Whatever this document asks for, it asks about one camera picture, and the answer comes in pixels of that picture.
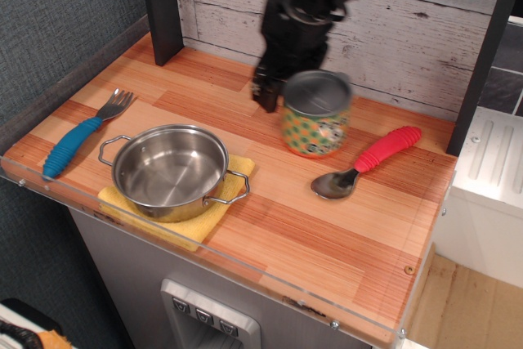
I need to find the dark left post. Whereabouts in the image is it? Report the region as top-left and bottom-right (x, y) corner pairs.
(145, 0), (184, 66)

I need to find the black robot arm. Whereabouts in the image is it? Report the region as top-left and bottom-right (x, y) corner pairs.
(252, 0), (350, 113)

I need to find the red handled spoon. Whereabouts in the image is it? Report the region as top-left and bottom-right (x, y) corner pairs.
(311, 126), (422, 200)

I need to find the orange and black object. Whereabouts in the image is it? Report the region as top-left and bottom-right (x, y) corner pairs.
(1, 298), (74, 349)

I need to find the dark right post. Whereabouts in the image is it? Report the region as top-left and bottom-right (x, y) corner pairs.
(446, 0), (516, 156)

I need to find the peas and carrots can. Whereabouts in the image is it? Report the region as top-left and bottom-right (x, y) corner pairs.
(281, 69), (353, 159)

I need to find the grey toy fridge cabinet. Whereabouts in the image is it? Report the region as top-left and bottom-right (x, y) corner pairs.
(71, 210), (368, 348)

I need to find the stainless steel pot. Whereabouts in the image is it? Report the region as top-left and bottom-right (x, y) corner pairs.
(98, 124), (250, 222)

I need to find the yellow cloth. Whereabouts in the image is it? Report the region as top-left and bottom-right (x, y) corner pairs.
(98, 155), (255, 252)

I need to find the silver dispenser panel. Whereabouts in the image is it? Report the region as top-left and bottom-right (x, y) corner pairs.
(161, 279), (262, 349)

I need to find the white toy sink unit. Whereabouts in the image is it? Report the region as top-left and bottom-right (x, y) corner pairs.
(432, 108), (522, 287)

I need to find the dark post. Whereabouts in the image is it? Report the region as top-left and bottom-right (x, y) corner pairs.
(145, 0), (184, 66)
(446, 0), (516, 156)

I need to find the clear acrylic edge guard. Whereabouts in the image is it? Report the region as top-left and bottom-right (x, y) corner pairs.
(1, 158), (406, 348)

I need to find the blue handled fork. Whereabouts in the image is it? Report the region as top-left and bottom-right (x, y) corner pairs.
(42, 89), (134, 178)

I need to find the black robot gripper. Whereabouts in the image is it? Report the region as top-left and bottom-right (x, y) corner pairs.
(251, 0), (347, 113)

